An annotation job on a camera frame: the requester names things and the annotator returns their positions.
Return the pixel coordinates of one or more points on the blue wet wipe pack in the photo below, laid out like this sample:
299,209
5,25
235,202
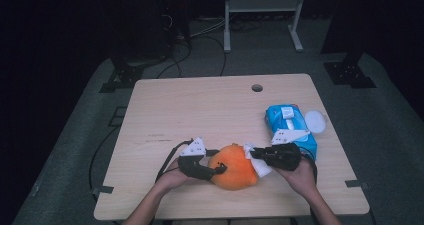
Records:
275,116

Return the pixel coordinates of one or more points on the white oval lid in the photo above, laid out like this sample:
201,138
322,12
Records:
316,121

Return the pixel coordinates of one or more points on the white wet wipe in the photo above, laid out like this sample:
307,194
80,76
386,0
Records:
263,168

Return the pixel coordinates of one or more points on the black table edge clip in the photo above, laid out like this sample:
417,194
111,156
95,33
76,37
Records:
355,183
105,189

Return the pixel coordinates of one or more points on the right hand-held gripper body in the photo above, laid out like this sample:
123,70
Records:
283,156

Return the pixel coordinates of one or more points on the dark equipment stand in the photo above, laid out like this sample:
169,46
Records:
175,25

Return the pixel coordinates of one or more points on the black stand base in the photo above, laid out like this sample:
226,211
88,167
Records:
125,75
348,73

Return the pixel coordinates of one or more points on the person's left hand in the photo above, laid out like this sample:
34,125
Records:
173,180

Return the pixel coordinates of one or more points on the person's right hand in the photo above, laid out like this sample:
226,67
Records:
300,180

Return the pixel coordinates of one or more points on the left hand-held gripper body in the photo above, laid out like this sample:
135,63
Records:
193,166

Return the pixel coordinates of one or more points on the white metal stand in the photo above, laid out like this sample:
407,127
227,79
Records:
227,35

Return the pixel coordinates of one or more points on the orange plush toy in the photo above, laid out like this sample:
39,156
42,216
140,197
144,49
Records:
235,171

